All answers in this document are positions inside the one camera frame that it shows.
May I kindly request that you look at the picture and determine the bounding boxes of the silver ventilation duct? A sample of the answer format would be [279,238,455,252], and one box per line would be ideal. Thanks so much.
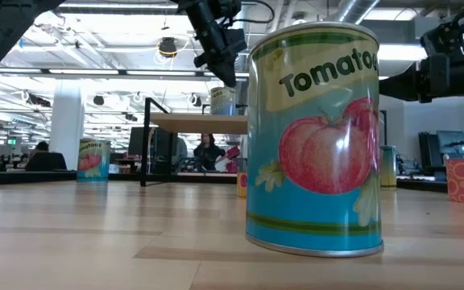
[330,0,381,24]

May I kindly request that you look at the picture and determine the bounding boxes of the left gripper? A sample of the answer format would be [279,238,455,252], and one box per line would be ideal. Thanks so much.
[179,0,249,88]

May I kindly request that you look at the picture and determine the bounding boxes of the white pillar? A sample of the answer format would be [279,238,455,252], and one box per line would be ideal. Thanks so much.
[49,78,85,172]

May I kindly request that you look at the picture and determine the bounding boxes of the black office chair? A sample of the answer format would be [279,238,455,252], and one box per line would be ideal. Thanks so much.
[25,151,68,172]

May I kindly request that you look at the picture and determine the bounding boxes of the blue and yellow tin can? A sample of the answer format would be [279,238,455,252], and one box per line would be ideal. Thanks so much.
[209,86,238,117]

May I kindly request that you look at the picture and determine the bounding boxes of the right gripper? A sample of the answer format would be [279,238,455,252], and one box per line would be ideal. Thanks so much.
[379,52,464,104]

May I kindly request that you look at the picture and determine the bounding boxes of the tomatoes tin can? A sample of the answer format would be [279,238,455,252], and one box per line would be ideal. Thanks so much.
[76,138,111,184]
[245,20,385,259]

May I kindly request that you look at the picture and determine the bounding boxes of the wooden shelf black metal legs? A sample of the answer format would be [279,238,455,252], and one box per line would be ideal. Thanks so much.
[140,97,388,188]

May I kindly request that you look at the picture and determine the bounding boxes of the carrots tin can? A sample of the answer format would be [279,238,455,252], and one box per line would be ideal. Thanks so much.
[379,144,398,191]

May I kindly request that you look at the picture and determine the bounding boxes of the black computer monitor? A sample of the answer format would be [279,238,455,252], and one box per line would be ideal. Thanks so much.
[418,130,464,172]
[128,126,178,174]

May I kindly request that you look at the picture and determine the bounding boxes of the black ceiling camera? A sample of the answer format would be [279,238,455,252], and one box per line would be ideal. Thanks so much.
[158,36,179,59]

